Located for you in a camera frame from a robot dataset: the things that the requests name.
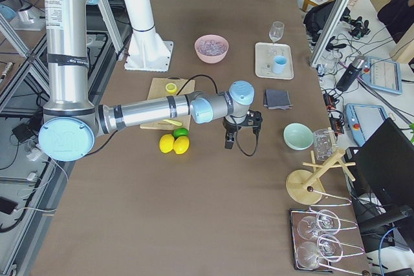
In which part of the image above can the grey folded cloth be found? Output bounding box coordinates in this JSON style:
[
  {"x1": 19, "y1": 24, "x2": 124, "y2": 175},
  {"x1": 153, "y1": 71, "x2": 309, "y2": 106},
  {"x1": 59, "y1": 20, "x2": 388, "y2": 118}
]
[{"x1": 263, "y1": 89, "x2": 292, "y2": 110}]

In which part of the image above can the pink bowl of ice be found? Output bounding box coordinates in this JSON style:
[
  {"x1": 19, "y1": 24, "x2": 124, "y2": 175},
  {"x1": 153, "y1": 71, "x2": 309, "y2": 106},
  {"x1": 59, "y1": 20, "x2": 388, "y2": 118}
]
[{"x1": 194, "y1": 34, "x2": 229, "y2": 64}]

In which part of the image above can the black monitor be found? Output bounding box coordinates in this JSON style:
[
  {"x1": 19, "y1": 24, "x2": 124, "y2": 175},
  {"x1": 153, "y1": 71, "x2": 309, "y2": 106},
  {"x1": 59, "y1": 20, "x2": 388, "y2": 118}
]
[{"x1": 345, "y1": 117, "x2": 414, "y2": 241}]

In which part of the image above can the wooden cutting board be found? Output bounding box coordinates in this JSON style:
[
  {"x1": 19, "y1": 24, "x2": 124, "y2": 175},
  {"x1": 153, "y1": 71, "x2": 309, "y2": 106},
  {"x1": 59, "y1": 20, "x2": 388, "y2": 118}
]
[{"x1": 140, "y1": 78, "x2": 195, "y2": 131}]

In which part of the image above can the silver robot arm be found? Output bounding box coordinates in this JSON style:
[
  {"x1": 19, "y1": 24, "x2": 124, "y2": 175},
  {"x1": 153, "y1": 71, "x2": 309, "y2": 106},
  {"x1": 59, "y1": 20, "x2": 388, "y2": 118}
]
[{"x1": 38, "y1": 0, "x2": 262, "y2": 162}]

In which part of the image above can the upside down wine glass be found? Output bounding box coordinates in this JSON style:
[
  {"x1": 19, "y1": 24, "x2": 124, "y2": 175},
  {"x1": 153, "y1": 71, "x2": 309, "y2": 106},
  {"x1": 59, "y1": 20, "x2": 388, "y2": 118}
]
[
  {"x1": 297, "y1": 209, "x2": 358, "y2": 240},
  {"x1": 296, "y1": 233, "x2": 365, "y2": 270}
]

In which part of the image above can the cream serving tray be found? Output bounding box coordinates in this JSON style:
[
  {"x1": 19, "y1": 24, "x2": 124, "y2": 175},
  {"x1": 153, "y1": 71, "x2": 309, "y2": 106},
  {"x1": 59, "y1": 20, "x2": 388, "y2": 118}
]
[{"x1": 255, "y1": 43, "x2": 294, "y2": 80}]

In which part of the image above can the green lime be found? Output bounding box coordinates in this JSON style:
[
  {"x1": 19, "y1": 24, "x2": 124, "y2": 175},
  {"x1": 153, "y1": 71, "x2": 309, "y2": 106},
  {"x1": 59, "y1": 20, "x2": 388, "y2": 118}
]
[{"x1": 173, "y1": 127, "x2": 189, "y2": 138}]

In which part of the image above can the teach pendant tablet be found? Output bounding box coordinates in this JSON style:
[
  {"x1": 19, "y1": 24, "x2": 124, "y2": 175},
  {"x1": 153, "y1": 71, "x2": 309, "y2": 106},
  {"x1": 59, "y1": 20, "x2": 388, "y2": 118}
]
[{"x1": 362, "y1": 56, "x2": 402, "y2": 95}]

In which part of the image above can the black tray with glasses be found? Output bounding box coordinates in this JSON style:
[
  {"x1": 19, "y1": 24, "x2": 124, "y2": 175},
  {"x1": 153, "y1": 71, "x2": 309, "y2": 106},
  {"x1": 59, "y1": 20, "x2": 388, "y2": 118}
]
[{"x1": 289, "y1": 209, "x2": 346, "y2": 273}]

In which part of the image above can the yellow lemon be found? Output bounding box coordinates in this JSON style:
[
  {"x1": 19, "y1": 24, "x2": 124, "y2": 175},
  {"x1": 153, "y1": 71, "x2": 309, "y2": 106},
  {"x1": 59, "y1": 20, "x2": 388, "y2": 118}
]
[
  {"x1": 173, "y1": 136, "x2": 190, "y2": 154},
  {"x1": 158, "y1": 134, "x2": 175, "y2": 153}
]

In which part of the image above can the wooden cup stand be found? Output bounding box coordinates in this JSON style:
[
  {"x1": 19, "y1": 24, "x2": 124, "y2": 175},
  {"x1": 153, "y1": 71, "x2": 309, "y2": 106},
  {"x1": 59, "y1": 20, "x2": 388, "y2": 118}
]
[{"x1": 286, "y1": 127, "x2": 356, "y2": 206}]

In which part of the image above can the half lemon slice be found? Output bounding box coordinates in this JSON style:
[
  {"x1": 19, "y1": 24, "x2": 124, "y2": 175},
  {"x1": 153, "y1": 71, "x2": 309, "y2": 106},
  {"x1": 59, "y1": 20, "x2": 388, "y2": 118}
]
[{"x1": 165, "y1": 82, "x2": 178, "y2": 94}]

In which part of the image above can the light blue cup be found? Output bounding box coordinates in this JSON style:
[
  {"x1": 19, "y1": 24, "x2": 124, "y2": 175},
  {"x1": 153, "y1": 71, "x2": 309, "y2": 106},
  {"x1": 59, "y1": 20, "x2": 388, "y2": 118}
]
[{"x1": 272, "y1": 56, "x2": 287, "y2": 74}]

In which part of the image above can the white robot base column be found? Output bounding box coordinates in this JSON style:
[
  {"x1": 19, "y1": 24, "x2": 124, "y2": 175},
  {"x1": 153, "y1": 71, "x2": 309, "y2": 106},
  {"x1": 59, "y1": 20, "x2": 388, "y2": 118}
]
[{"x1": 124, "y1": 0, "x2": 173, "y2": 72}]

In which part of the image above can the clear wine glass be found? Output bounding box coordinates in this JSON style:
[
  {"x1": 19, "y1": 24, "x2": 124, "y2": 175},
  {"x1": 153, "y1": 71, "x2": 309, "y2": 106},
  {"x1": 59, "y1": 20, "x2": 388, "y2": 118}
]
[{"x1": 268, "y1": 21, "x2": 285, "y2": 44}]

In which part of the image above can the glass mug on stand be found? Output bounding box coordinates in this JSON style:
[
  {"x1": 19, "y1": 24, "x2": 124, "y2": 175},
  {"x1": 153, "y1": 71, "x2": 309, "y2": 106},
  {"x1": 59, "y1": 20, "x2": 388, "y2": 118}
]
[{"x1": 313, "y1": 129, "x2": 333, "y2": 161}]

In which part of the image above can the yellow plastic knife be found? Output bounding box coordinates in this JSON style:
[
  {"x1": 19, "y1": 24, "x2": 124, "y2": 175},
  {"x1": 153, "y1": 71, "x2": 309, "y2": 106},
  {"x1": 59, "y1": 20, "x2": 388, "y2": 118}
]
[{"x1": 163, "y1": 119, "x2": 182, "y2": 127}]

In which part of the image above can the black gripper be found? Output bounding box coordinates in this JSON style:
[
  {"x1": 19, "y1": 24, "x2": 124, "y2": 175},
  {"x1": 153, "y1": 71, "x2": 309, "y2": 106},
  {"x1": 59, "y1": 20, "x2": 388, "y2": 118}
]
[{"x1": 223, "y1": 111, "x2": 262, "y2": 149}]

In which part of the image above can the green bowl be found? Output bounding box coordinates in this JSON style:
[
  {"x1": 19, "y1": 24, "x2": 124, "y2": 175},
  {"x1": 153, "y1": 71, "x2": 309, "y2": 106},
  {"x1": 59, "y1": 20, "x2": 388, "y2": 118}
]
[{"x1": 283, "y1": 123, "x2": 313, "y2": 151}]

